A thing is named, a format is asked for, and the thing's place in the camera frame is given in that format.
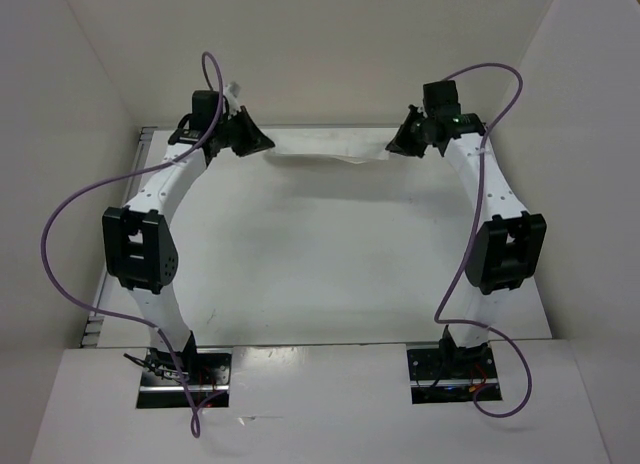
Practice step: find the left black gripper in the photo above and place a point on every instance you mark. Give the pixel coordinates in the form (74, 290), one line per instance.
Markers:
(254, 141)

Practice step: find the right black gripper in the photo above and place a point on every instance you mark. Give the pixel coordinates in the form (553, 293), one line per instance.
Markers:
(402, 142)

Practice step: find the white pleated skirt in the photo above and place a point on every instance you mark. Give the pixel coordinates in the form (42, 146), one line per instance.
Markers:
(352, 145)

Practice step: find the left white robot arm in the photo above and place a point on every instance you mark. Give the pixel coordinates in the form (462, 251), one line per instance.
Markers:
(139, 248)

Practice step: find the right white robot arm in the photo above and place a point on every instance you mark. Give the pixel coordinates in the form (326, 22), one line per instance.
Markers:
(506, 238)

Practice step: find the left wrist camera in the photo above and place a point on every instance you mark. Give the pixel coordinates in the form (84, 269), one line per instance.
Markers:
(231, 93)

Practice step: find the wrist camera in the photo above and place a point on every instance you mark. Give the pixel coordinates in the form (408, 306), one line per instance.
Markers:
(468, 124)
(231, 93)

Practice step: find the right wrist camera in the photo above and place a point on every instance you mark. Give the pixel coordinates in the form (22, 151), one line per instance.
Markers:
(468, 124)

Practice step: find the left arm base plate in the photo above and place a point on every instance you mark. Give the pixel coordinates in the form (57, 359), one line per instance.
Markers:
(160, 387)

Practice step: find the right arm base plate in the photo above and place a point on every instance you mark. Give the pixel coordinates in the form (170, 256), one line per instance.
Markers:
(433, 383)

